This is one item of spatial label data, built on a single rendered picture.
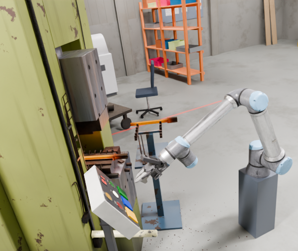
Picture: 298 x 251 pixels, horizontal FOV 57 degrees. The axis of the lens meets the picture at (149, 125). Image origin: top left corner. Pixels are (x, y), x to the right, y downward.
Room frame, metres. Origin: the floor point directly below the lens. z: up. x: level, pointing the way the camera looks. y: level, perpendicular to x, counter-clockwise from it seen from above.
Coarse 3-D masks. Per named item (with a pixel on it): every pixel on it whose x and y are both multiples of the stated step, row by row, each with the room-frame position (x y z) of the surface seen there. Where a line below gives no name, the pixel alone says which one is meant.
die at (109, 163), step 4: (88, 160) 1.79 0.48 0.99; (92, 160) 1.78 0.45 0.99; (96, 160) 1.77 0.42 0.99; (100, 160) 1.77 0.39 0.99; (104, 160) 1.76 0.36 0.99; (108, 160) 1.75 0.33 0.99; (112, 160) 1.74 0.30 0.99; (116, 160) 1.82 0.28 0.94; (92, 164) 1.73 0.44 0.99; (96, 164) 1.72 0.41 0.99; (104, 164) 1.71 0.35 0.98; (108, 164) 1.71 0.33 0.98; (112, 164) 1.72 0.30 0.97; (100, 168) 1.67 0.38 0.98; (104, 168) 1.66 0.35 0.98; (108, 168) 1.66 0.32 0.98; (112, 168) 1.70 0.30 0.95; (104, 172) 1.67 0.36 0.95; (108, 172) 1.66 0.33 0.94; (112, 172) 1.68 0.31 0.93
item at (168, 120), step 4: (156, 120) 2.32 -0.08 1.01; (160, 120) 2.31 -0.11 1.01; (164, 120) 2.30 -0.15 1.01; (168, 120) 2.30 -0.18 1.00; (172, 120) 2.30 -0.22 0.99; (176, 120) 2.30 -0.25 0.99; (132, 124) 2.32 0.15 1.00; (140, 124) 2.32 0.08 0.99; (144, 124) 2.31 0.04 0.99; (148, 124) 2.31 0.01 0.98
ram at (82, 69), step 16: (96, 48) 1.89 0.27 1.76; (64, 64) 1.63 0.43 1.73; (80, 64) 1.61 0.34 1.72; (96, 64) 1.82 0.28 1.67; (64, 80) 1.63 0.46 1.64; (80, 80) 1.62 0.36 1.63; (96, 80) 1.76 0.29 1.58; (80, 96) 1.62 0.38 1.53; (96, 96) 1.70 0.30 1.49; (80, 112) 1.62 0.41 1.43; (96, 112) 1.64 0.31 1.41
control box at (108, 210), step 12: (96, 168) 1.33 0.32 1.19; (96, 180) 1.21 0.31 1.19; (108, 180) 1.31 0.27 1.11; (96, 192) 1.12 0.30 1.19; (108, 192) 1.15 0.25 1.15; (96, 204) 1.04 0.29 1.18; (108, 204) 1.03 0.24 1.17; (108, 216) 1.03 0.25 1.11; (120, 216) 1.04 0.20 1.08; (120, 228) 1.04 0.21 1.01; (132, 228) 1.05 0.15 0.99
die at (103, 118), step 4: (104, 112) 1.78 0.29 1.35; (100, 116) 1.69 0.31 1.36; (104, 116) 1.77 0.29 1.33; (108, 116) 1.85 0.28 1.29; (100, 120) 1.68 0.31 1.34; (104, 120) 1.75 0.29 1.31; (76, 124) 1.68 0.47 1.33; (80, 124) 1.68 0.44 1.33; (84, 124) 1.68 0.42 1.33; (88, 124) 1.67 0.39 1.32; (92, 124) 1.67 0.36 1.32; (96, 124) 1.66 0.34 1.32; (100, 124) 1.66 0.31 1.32; (104, 124) 1.73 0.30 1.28; (80, 128) 1.68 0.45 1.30; (84, 128) 1.68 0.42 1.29; (88, 128) 1.67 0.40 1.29; (92, 128) 1.67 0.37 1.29; (96, 128) 1.66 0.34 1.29; (100, 128) 1.66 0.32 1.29
